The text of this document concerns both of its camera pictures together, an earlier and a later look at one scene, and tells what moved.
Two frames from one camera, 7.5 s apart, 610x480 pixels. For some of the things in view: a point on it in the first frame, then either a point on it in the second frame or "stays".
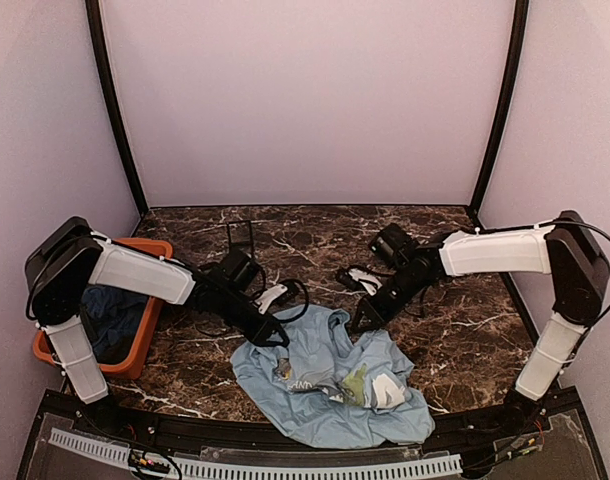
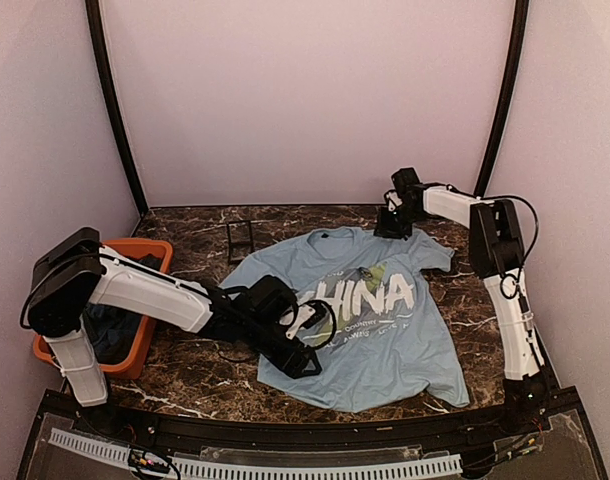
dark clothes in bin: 114,317 stays
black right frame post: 517,53 stays
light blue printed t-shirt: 334,386 -> 391,339
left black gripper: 259,334 -> 298,357
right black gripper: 379,314 -> 387,229
